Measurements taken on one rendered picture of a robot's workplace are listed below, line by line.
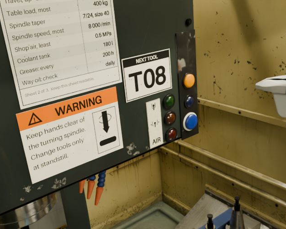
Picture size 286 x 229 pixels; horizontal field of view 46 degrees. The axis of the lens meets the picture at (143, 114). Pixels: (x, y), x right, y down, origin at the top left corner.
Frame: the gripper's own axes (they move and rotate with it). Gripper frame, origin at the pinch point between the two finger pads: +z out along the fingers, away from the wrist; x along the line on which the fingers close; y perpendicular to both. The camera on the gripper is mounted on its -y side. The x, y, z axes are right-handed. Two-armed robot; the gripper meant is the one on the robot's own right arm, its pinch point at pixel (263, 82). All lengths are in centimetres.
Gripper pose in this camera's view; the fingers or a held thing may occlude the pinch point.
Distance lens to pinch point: 59.5
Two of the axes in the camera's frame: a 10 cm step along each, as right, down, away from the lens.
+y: 0.9, 9.3, 3.5
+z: -9.2, -0.6, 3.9
